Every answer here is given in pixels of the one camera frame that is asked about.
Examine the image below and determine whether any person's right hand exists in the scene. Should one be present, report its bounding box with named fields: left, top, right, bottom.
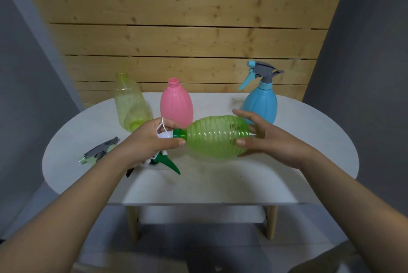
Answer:
left=232, top=109, right=317, bottom=170

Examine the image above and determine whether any person's left hand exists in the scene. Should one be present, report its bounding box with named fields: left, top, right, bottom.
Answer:
left=118, top=118, right=187, bottom=170

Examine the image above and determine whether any green white trigger spray head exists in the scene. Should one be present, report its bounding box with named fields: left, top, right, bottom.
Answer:
left=126, top=117, right=188, bottom=178

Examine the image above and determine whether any green ribbed plastic bottle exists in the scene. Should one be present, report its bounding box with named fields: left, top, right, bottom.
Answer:
left=184, top=115, right=251, bottom=159

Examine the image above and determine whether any person's right forearm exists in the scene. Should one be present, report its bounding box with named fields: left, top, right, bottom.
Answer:
left=300, top=151, right=408, bottom=273

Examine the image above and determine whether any person's left forearm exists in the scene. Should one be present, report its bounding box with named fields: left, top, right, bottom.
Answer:
left=0, top=146, right=135, bottom=273

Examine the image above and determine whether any pink plastic bottle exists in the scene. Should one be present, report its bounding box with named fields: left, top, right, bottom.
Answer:
left=160, top=77, right=194, bottom=130

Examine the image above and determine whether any blue plastic bottle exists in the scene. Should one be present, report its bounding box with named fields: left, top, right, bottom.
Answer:
left=241, top=85, right=278, bottom=125

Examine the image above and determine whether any white oval table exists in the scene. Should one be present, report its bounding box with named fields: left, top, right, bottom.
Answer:
left=42, top=92, right=360, bottom=243

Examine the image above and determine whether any yellow transparent plastic bottle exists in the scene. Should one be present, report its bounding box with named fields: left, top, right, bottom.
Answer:
left=113, top=72, right=154, bottom=133

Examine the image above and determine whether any grey pale green spray head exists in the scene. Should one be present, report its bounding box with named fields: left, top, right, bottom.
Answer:
left=79, top=137, right=120, bottom=165

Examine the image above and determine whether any grey blue trigger spray head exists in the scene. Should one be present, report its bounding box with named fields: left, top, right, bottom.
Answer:
left=238, top=60, right=285, bottom=91

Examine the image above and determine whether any wooden table leg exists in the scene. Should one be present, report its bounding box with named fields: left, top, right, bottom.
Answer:
left=126, top=206, right=140, bottom=243
left=266, top=205, right=278, bottom=240

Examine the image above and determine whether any wooden plank backdrop panel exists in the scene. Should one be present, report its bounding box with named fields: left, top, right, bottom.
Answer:
left=17, top=0, right=354, bottom=109

